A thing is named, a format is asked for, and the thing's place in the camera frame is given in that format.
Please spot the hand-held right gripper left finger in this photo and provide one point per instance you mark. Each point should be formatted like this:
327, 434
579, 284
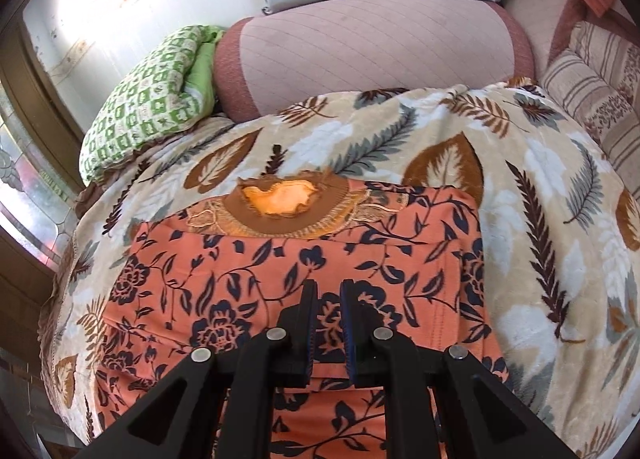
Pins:
306, 339

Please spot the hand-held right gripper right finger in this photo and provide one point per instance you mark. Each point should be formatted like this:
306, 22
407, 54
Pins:
348, 339

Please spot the orange floral garment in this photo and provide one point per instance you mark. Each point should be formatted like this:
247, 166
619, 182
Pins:
200, 259

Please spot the leaf print fleece blanket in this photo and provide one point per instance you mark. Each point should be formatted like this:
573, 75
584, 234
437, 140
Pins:
525, 189

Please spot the pink quilted bolster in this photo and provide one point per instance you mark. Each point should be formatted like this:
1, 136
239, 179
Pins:
360, 54

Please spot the green white patterned pillow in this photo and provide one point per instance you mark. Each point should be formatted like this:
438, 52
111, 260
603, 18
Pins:
145, 99

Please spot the patterned glass window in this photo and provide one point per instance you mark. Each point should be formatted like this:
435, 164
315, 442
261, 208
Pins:
30, 189

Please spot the striped beige cushion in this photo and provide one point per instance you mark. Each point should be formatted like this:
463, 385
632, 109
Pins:
600, 89

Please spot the pink maroon-edged bedspread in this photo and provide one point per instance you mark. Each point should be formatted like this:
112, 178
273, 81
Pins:
535, 14

